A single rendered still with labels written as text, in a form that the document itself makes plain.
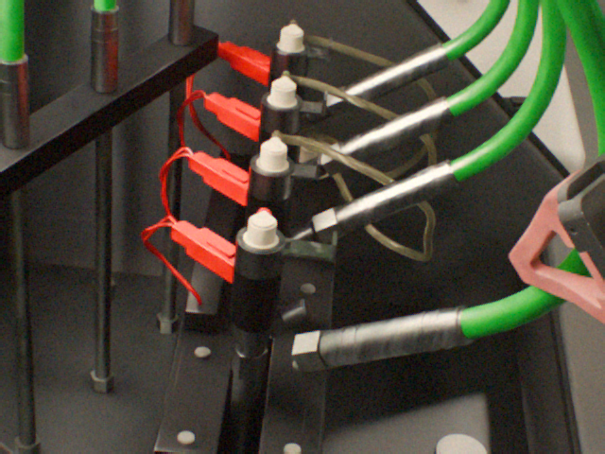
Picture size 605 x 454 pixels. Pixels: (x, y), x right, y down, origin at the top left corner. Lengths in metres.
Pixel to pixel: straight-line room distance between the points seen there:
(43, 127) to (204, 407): 0.20
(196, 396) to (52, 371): 0.26
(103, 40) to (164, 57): 0.08
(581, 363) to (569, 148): 0.25
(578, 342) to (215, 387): 0.28
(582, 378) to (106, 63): 0.39
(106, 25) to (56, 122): 0.07
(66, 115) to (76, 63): 0.21
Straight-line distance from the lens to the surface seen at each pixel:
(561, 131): 1.13
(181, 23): 0.91
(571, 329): 0.95
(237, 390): 0.78
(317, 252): 0.71
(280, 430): 0.78
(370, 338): 0.60
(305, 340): 0.62
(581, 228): 0.45
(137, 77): 0.88
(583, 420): 0.88
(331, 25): 0.99
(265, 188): 0.77
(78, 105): 0.84
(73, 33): 1.02
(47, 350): 1.05
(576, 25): 0.49
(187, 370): 0.81
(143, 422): 0.99
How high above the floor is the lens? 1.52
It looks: 35 degrees down
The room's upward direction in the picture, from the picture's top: 7 degrees clockwise
